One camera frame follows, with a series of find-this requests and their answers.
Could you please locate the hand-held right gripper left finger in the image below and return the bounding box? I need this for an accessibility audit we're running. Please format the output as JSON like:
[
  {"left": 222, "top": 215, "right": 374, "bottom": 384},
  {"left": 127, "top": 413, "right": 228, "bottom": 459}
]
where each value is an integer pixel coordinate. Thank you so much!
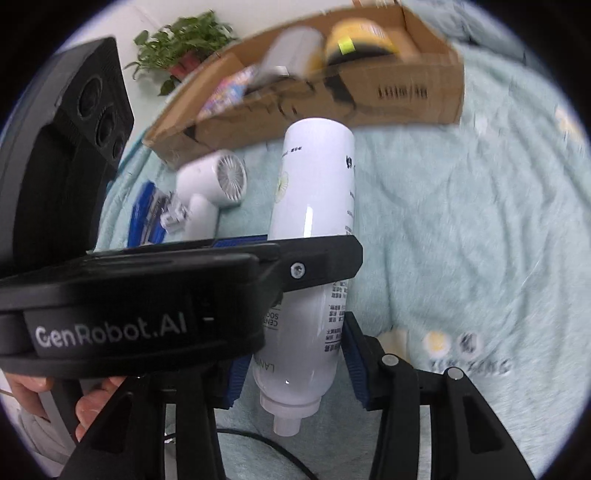
[{"left": 58, "top": 353, "right": 254, "bottom": 480}]

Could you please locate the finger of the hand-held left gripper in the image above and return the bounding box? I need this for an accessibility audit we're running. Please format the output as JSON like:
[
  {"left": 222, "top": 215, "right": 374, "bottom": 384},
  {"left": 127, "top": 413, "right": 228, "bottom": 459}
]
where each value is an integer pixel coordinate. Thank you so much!
[
  {"left": 88, "top": 234, "right": 269, "bottom": 257},
  {"left": 256, "top": 234, "right": 364, "bottom": 305}
]

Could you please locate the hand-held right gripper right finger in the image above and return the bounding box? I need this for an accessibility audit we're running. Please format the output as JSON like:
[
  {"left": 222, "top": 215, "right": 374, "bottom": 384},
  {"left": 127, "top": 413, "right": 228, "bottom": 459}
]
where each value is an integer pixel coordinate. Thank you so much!
[{"left": 342, "top": 311, "right": 536, "bottom": 480}]

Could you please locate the white hair dryer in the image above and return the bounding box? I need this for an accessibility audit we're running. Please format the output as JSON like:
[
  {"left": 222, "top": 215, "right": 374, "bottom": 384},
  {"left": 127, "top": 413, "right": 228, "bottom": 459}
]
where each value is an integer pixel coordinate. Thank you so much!
[{"left": 174, "top": 150, "right": 249, "bottom": 241}]

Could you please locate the white plastic bottle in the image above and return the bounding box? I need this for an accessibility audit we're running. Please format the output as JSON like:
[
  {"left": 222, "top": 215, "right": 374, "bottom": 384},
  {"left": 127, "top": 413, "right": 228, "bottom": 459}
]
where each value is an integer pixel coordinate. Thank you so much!
[{"left": 252, "top": 117, "right": 356, "bottom": 435}]

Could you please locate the blue stapler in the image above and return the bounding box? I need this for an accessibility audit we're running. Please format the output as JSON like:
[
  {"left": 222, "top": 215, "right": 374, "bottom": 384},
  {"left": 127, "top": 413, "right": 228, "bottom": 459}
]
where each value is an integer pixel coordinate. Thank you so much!
[{"left": 127, "top": 181, "right": 190, "bottom": 247}]

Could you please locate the colourful board game box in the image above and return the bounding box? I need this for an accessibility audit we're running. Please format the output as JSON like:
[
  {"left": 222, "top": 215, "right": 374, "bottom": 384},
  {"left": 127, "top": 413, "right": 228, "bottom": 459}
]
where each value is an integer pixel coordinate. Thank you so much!
[{"left": 198, "top": 65, "right": 259, "bottom": 120}]

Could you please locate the brown cardboard box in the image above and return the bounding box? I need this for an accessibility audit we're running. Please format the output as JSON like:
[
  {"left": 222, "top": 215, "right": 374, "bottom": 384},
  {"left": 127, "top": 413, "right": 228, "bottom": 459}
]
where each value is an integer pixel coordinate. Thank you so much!
[{"left": 142, "top": 2, "right": 465, "bottom": 171}]

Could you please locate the silver metal tin can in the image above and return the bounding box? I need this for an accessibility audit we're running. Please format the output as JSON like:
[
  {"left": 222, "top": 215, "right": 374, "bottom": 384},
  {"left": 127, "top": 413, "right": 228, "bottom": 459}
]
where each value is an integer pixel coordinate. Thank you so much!
[{"left": 249, "top": 25, "right": 324, "bottom": 90}]

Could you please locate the yellow and black can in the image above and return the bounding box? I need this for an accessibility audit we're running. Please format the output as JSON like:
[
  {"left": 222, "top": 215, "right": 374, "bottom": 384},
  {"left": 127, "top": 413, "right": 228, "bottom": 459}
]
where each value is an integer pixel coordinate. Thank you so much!
[{"left": 321, "top": 17, "right": 402, "bottom": 63}]

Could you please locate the person's left hand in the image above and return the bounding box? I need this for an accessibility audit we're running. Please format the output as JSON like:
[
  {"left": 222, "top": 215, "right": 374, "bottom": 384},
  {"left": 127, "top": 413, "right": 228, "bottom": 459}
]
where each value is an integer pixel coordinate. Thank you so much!
[{"left": 8, "top": 375, "right": 127, "bottom": 441}]

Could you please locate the small potted green plant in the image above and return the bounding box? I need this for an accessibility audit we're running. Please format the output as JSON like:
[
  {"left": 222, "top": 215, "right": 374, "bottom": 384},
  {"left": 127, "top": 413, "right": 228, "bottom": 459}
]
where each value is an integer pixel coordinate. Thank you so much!
[{"left": 124, "top": 10, "right": 236, "bottom": 97}]

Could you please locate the black cable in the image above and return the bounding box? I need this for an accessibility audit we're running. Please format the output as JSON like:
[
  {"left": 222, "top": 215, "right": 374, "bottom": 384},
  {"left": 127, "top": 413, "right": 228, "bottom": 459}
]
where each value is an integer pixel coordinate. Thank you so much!
[{"left": 164, "top": 427, "right": 319, "bottom": 480}]

